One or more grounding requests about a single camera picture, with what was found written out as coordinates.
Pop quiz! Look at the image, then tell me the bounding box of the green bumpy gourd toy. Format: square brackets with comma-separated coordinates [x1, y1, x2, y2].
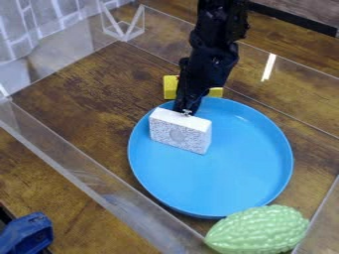
[205, 204, 310, 254]

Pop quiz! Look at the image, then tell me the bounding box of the white patterned cloth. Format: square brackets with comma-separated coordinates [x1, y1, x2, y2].
[0, 0, 135, 65]

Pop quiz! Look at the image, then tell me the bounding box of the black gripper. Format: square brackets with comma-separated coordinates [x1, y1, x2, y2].
[173, 0, 250, 116]

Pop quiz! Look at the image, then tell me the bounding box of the yellow rectangular box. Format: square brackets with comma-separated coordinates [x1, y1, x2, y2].
[163, 75, 225, 100]

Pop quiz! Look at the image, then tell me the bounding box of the blue round tray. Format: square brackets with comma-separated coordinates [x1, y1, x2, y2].
[127, 97, 294, 218]

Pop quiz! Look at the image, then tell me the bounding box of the clear acrylic enclosure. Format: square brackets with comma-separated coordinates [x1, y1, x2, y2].
[0, 5, 339, 254]

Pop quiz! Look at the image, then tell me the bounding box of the white speckled foam block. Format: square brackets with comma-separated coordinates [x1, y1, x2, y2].
[149, 107, 213, 154]

